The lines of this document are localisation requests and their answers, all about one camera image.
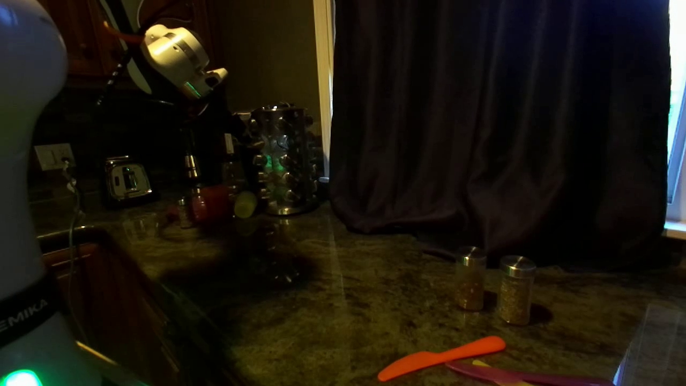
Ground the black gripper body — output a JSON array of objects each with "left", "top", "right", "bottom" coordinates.
[{"left": 194, "top": 83, "right": 253, "bottom": 180}]

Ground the chrome revolving spice rack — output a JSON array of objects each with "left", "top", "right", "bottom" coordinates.
[{"left": 243, "top": 103, "right": 326, "bottom": 219}]

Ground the glass spice bottle metal cap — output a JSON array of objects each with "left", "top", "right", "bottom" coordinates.
[
  {"left": 455, "top": 244, "right": 489, "bottom": 313},
  {"left": 498, "top": 253, "right": 537, "bottom": 328}
]

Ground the glass shaker metal cap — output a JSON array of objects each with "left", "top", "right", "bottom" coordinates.
[{"left": 182, "top": 151, "right": 203, "bottom": 189}]

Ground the red plastic cup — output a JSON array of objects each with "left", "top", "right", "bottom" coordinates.
[{"left": 189, "top": 182, "right": 234, "bottom": 226}]

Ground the silver toaster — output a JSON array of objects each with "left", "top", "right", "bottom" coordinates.
[{"left": 103, "top": 154, "right": 156, "bottom": 205}]

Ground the wooden base cabinet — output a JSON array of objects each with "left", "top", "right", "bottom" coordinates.
[{"left": 41, "top": 238, "right": 179, "bottom": 386}]

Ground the dark window curtain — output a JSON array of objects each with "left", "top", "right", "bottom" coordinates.
[{"left": 328, "top": 0, "right": 672, "bottom": 272}]

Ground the orange plastic spatula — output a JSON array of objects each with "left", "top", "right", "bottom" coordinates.
[{"left": 374, "top": 335, "right": 510, "bottom": 385}]

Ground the purple plastic spatula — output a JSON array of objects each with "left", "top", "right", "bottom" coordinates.
[{"left": 445, "top": 358, "right": 614, "bottom": 386}]

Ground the clear plastic container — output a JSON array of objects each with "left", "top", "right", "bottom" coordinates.
[{"left": 611, "top": 298, "right": 686, "bottom": 386}]

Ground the thin white power cable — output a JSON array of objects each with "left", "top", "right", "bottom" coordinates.
[{"left": 63, "top": 158, "right": 88, "bottom": 248}]

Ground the dark wooden wall cabinet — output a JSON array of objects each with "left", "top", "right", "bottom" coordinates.
[{"left": 41, "top": 0, "right": 220, "bottom": 83}]

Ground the white wall outlet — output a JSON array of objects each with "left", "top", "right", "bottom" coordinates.
[{"left": 31, "top": 142, "right": 76, "bottom": 174}]

